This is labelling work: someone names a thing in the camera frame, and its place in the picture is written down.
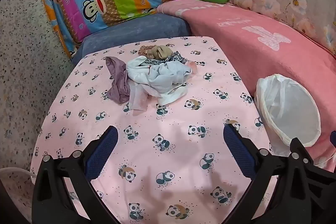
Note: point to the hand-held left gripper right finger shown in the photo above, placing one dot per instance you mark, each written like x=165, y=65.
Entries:
x=237, y=150

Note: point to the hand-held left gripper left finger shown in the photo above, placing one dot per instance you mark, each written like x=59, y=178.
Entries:
x=105, y=150

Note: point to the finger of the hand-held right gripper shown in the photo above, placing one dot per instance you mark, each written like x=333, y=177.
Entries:
x=299, y=146
x=334, y=138

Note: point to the white bag lined trash bin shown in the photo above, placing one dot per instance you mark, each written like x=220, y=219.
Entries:
x=291, y=111

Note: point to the purple cloth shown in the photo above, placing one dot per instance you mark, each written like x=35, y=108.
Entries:
x=119, y=82

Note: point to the white cloth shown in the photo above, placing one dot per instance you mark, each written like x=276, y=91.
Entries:
x=136, y=69

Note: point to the pale blue cloth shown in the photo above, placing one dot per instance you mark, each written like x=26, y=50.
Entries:
x=162, y=77

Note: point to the light pink cloth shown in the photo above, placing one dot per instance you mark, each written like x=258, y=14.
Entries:
x=193, y=66

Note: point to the brown lace cloth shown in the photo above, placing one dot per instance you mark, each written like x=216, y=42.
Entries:
x=143, y=50

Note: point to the leopard print cloth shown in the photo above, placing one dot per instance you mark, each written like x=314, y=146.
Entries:
x=178, y=57

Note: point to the beige cloth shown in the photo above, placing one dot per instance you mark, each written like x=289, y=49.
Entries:
x=161, y=52

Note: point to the pink panda print sheet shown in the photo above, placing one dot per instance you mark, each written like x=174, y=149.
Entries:
x=168, y=161

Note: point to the pink fleece blanket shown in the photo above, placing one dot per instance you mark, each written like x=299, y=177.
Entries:
x=262, y=37

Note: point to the blue sofa cushion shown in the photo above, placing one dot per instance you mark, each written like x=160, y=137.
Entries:
x=131, y=29

